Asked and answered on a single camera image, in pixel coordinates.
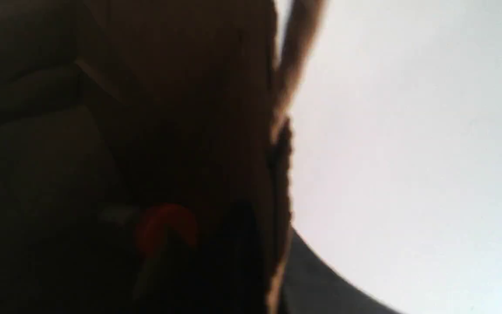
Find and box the brown paper bag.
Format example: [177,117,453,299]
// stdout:
[0,0,327,314]

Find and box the clear tube orange cap front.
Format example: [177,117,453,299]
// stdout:
[98,203,198,300]

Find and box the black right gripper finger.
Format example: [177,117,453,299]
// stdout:
[279,230,397,314]

